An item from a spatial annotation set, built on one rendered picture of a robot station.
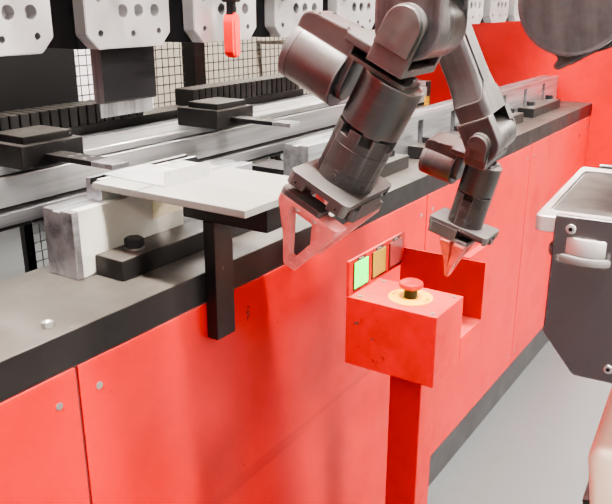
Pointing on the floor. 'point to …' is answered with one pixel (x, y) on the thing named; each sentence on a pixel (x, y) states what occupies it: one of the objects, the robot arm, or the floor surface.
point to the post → (193, 63)
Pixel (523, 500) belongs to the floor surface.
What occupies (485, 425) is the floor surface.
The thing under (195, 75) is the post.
